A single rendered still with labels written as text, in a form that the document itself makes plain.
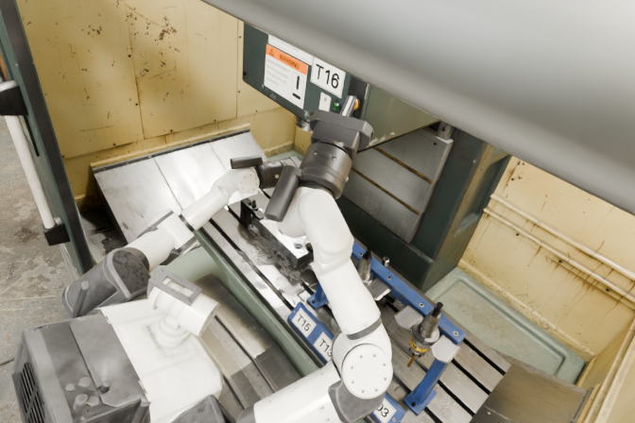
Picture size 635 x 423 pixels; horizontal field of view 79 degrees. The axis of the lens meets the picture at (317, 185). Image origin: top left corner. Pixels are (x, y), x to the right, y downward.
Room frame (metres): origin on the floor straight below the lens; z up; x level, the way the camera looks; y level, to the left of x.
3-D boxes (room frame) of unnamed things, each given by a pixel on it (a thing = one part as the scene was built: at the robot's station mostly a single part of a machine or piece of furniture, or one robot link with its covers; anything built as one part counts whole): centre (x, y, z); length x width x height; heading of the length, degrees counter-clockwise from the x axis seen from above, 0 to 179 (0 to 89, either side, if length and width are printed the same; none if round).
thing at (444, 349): (0.56, -0.37, 1.21); 0.07 x 0.05 x 0.01; 137
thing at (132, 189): (1.55, 0.52, 0.75); 0.89 x 0.67 x 0.26; 137
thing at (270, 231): (1.17, 0.06, 0.97); 0.29 x 0.23 x 0.05; 47
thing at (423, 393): (0.60, -0.40, 1.05); 0.10 x 0.05 x 0.30; 137
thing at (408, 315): (0.64, -0.28, 1.21); 0.07 x 0.05 x 0.01; 137
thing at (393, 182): (1.43, -0.27, 1.16); 0.48 x 0.05 x 0.51; 47
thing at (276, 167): (1.05, 0.11, 1.32); 0.13 x 0.12 x 0.10; 32
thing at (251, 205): (1.21, 0.25, 0.97); 0.13 x 0.03 x 0.15; 47
